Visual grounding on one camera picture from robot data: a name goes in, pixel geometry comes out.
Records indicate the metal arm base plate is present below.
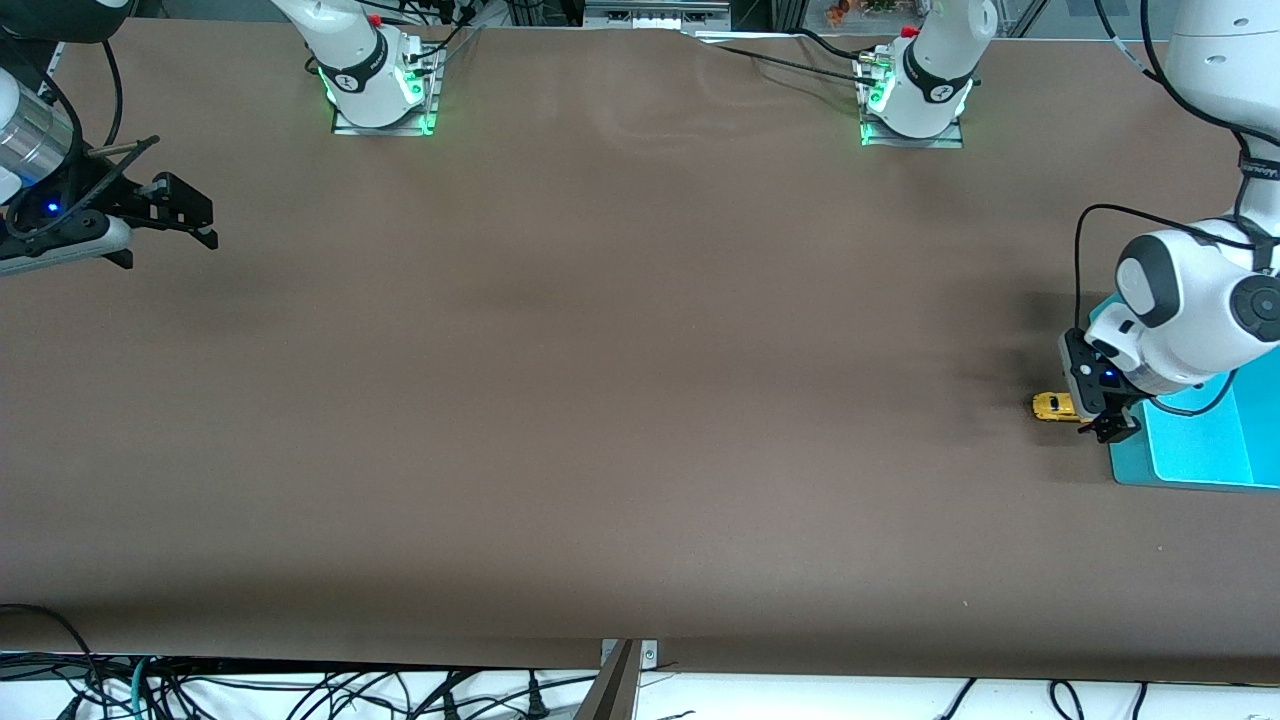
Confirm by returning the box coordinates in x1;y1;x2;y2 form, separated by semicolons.
330;50;442;137
858;55;966;150

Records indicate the dark wedge-shaped bar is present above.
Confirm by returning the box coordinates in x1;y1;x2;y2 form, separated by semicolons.
572;640;642;720

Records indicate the black table cable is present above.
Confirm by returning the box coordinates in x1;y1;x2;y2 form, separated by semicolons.
690;28;886;93

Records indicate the teal plastic storage bin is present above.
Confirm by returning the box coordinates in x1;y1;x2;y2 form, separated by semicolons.
1088;294;1280;493

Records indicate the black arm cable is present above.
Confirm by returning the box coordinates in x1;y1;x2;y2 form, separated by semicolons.
98;38;125;151
1073;204;1263;333

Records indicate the metal table edge bracket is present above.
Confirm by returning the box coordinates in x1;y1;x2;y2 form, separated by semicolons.
600;639;660;671

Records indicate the grey background device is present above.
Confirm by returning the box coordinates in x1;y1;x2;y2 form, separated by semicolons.
583;0;733;31

